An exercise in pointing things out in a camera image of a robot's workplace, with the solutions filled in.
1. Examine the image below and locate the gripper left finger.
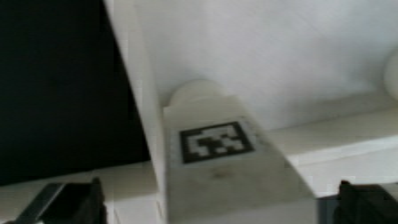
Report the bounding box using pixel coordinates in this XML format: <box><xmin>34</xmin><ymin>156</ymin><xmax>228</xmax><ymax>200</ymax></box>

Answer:
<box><xmin>13</xmin><ymin>178</ymin><xmax>109</xmax><ymax>224</ymax></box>

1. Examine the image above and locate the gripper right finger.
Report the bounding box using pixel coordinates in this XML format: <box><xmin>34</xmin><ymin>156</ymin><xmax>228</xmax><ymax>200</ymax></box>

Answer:
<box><xmin>335</xmin><ymin>181</ymin><xmax>398</xmax><ymax>224</ymax></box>

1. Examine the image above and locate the white table leg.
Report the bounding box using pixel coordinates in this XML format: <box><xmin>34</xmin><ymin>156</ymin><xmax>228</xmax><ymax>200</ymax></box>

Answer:
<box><xmin>164</xmin><ymin>80</ymin><xmax>319</xmax><ymax>224</ymax></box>

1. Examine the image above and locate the white square table top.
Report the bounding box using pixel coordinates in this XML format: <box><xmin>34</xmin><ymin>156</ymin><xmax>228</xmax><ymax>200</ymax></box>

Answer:
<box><xmin>105</xmin><ymin>0</ymin><xmax>398</xmax><ymax>224</ymax></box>

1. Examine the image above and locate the white U-shaped fence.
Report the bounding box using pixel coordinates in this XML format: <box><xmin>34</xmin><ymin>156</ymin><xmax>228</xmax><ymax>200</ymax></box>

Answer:
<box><xmin>0</xmin><ymin>162</ymin><xmax>162</xmax><ymax>224</ymax></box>

